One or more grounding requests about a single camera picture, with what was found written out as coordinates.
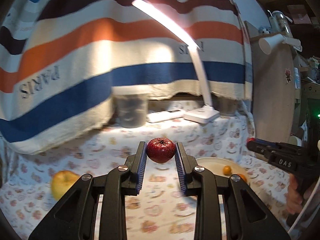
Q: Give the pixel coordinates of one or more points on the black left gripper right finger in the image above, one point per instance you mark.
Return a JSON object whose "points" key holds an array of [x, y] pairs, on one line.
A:
{"points": [[246, 216]]}

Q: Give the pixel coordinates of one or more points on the small dark red apple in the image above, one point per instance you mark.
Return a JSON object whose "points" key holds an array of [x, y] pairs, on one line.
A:
{"points": [[160, 150]]}

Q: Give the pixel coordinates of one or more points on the cream round plate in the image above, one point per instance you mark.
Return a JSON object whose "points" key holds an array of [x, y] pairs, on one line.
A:
{"points": [[216, 165]]}

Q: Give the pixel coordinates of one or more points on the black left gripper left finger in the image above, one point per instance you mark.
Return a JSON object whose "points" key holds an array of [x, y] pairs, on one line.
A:
{"points": [[74, 215]]}

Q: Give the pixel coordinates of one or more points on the clear plastic lidded jar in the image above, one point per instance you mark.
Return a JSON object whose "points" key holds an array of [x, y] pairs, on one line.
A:
{"points": [[131, 106]]}

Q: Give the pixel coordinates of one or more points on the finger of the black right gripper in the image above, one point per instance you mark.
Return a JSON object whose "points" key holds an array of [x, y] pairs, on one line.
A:
{"points": [[269, 150], [258, 143]]}

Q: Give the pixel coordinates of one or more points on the yellow apple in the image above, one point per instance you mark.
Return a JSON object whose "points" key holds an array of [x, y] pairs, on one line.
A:
{"points": [[61, 182]]}

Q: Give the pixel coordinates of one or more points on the clear bottle on shelf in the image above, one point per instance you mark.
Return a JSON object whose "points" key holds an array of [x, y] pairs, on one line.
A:
{"points": [[280, 23]]}

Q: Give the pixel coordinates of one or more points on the striped Paris blanket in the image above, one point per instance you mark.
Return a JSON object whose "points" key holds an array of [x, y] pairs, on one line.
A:
{"points": [[60, 60]]}

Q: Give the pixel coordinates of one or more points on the white remote control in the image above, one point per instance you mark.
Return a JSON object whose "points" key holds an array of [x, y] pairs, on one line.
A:
{"points": [[165, 115]]}

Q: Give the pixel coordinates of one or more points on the yellow kumquat front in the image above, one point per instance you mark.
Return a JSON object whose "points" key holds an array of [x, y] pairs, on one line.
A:
{"points": [[227, 170]]}

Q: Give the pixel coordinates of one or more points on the wooden board with sticker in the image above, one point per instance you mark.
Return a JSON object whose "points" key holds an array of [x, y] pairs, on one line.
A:
{"points": [[273, 96]]}

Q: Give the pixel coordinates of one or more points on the orange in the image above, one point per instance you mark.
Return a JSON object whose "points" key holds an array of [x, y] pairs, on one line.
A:
{"points": [[243, 178]]}

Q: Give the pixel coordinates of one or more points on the red cherry tomato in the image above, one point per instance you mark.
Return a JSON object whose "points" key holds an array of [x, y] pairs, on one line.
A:
{"points": [[250, 139]]}

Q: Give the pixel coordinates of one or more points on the baby bear print cloth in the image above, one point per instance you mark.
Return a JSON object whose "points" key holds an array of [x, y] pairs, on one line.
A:
{"points": [[160, 211]]}

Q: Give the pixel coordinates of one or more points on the white clip spotlight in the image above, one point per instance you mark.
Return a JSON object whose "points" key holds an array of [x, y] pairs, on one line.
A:
{"points": [[268, 44]]}

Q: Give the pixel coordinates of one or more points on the right hand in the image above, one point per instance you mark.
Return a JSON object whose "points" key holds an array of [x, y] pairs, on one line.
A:
{"points": [[293, 198]]}

